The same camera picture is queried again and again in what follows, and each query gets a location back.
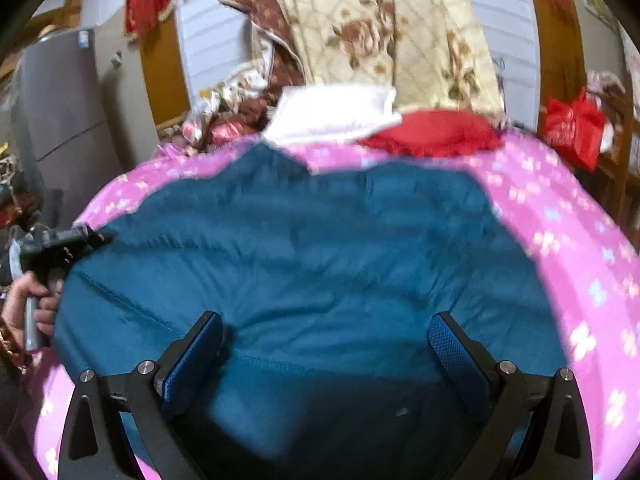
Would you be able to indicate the red cloth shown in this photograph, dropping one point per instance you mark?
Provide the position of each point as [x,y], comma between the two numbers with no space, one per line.
[435,135]

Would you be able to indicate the pink floral bedsheet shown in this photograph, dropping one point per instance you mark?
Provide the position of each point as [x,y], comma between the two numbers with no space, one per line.
[560,220]

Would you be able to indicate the teal down jacket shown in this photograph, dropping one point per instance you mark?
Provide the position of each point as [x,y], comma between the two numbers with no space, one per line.
[300,240]

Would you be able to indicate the white pillow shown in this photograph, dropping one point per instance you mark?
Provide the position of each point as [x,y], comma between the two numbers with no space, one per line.
[330,112]

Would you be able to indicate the brown floral blanket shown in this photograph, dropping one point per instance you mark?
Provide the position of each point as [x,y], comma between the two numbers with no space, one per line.
[275,50]

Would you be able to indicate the beige rose-print quilt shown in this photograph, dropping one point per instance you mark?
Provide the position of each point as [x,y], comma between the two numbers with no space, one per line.
[380,25]

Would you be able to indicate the person's left hand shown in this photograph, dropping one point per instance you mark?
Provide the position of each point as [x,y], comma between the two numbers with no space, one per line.
[22,295]

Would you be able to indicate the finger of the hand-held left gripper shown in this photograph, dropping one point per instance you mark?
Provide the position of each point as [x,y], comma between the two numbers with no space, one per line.
[97,237]

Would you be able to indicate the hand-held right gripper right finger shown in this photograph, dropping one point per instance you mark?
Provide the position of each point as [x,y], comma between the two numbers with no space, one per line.
[455,355]

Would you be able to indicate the grey refrigerator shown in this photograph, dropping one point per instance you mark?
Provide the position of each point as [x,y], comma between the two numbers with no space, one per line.
[65,110]

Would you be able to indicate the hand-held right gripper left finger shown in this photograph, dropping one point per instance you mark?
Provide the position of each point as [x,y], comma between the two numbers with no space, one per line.
[192,360]

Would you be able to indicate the red plastic bag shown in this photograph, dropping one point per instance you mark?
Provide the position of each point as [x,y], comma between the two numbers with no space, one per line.
[575,127]

